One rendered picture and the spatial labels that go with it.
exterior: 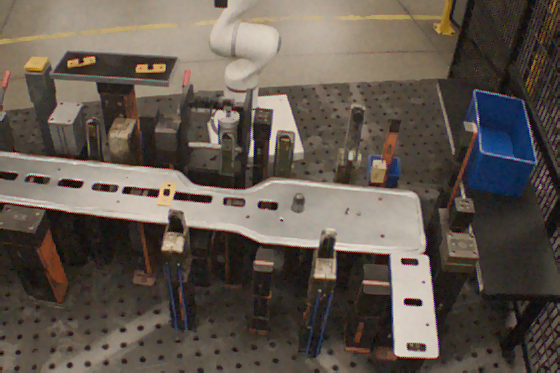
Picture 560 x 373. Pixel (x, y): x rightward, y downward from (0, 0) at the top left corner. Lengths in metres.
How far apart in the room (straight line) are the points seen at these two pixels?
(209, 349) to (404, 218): 0.62
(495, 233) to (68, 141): 1.18
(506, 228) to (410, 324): 0.40
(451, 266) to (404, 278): 0.12
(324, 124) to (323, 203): 0.78
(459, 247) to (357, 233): 0.26
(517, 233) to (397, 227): 0.32
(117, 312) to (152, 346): 0.15
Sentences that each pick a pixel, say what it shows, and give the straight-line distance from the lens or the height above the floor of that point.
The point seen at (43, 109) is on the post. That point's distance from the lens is 1.85.
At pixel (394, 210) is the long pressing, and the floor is 1.00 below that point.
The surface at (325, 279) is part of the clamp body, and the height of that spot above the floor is 1.04.
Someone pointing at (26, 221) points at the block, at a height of 1.03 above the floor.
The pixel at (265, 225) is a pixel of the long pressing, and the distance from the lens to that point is 1.40.
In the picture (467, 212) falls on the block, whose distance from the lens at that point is 1.44.
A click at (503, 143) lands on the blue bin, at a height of 1.03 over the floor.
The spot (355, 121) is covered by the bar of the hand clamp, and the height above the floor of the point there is 1.20.
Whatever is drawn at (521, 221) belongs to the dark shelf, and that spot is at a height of 1.03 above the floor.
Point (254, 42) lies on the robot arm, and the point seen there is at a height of 1.14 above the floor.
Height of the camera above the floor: 2.04
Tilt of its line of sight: 42 degrees down
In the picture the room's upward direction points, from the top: 5 degrees clockwise
